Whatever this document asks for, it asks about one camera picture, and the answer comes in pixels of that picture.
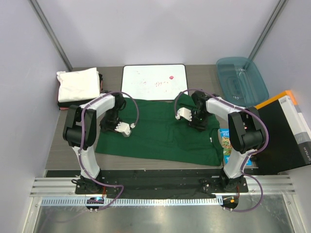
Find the white board mat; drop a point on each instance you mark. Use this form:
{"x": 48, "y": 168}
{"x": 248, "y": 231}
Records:
{"x": 154, "y": 82}

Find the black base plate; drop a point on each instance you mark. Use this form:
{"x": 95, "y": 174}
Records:
{"x": 162, "y": 184}

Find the teal plastic bin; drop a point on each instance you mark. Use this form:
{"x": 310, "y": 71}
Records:
{"x": 241, "y": 81}

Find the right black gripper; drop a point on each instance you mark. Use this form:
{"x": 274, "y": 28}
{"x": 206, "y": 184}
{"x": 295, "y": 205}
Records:
{"x": 200, "y": 126}

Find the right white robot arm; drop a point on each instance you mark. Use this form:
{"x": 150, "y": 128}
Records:
{"x": 246, "y": 133}

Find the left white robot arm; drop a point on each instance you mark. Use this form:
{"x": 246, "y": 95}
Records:
{"x": 80, "y": 131}

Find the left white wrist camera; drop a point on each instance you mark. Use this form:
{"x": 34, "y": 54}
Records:
{"x": 124, "y": 128}

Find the colourful picture book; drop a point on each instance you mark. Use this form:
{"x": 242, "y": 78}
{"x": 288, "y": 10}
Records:
{"x": 225, "y": 142}

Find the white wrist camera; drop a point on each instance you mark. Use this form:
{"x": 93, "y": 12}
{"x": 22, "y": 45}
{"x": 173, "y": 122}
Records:
{"x": 184, "y": 113}
{"x": 124, "y": 128}

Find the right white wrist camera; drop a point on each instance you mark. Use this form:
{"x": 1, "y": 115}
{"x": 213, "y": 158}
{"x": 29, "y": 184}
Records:
{"x": 184, "y": 113}

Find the aluminium rail frame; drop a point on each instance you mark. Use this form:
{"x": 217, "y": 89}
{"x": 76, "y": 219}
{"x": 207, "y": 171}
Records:
{"x": 164, "y": 201}

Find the green polo t shirt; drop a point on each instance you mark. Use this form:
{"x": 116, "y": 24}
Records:
{"x": 158, "y": 135}

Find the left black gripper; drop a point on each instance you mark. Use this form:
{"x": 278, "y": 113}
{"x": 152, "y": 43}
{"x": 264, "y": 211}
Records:
{"x": 104, "y": 126}

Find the black orange file box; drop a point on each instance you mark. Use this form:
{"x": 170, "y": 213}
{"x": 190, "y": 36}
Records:
{"x": 289, "y": 145}

